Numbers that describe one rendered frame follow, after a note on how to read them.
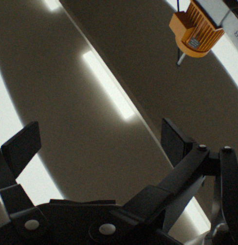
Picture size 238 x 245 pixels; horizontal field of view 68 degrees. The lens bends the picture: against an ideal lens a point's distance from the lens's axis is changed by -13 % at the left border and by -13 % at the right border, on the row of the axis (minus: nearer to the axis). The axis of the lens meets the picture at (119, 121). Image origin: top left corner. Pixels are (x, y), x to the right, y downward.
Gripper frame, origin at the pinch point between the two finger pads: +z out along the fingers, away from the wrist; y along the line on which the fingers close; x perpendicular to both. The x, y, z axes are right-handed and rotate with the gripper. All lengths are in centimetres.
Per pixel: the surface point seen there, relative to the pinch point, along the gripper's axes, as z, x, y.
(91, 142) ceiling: 254, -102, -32
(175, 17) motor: 81, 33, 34
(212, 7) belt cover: 58, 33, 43
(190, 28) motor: 77, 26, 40
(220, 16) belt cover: 56, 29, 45
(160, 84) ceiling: 294, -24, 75
